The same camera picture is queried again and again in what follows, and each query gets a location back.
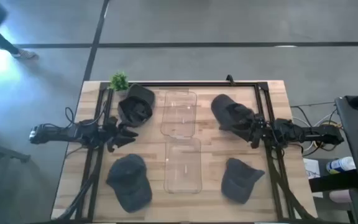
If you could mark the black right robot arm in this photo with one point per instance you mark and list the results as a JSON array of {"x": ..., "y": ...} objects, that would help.
[{"x": 306, "y": 132}]

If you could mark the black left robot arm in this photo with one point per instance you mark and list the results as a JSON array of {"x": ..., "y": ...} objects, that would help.
[{"x": 57, "y": 133}]

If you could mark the white bottle blue label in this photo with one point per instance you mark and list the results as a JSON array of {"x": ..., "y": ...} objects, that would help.
[{"x": 342, "y": 165}]

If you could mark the dark blue-grey cap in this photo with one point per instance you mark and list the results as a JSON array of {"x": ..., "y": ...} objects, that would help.
[{"x": 129, "y": 186}]

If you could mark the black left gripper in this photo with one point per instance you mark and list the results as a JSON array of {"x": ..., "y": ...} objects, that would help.
[{"x": 111, "y": 133}]

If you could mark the white paper sheet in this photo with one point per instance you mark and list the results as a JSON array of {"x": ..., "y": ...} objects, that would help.
[{"x": 312, "y": 168}]

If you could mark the green plant in white pot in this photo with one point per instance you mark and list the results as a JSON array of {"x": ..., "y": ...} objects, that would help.
[{"x": 119, "y": 81}]

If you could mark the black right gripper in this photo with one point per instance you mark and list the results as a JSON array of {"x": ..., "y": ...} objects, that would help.
[{"x": 261, "y": 130}]

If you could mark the small black clamp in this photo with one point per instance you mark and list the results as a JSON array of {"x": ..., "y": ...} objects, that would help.
[{"x": 230, "y": 79}]

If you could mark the black cap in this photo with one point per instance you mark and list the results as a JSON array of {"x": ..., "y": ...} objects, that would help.
[{"x": 135, "y": 109}]

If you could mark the clear plastic bin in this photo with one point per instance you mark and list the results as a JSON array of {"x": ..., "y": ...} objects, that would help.
[
  {"x": 179, "y": 113},
  {"x": 182, "y": 165}
]

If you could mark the dark grey cap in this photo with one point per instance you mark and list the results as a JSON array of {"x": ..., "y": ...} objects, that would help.
[
  {"x": 239, "y": 182},
  {"x": 228, "y": 113}
]

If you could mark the dark metal stand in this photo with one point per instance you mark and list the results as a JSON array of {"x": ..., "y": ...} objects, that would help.
[{"x": 2, "y": 151}]

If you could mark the pink round object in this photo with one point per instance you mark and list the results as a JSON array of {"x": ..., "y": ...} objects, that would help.
[{"x": 340, "y": 196}]

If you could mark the black aluminium frame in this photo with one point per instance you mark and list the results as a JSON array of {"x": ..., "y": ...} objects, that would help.
[{"x": 197, "y": 84}]

